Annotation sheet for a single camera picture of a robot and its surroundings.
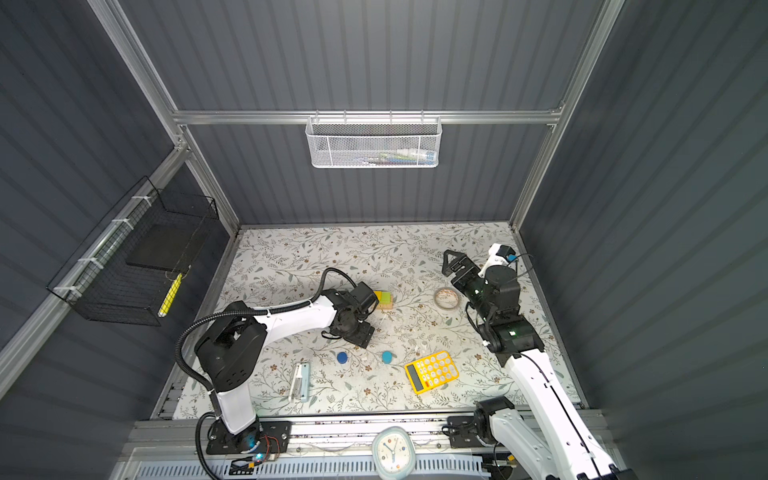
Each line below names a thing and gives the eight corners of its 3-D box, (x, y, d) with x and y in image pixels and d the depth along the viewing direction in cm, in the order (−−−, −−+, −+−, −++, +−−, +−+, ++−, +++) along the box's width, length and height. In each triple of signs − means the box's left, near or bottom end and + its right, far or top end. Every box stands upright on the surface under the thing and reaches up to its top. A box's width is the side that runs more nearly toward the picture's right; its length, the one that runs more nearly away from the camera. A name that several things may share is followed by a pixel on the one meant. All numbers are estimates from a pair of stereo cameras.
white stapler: (291, 402, 81) (288, 399, 78) (298, 366, 87) (296, 362, 85) (307, 402, 81) (305, 399, 78) (313, 366, 87) (311, 362, 85)
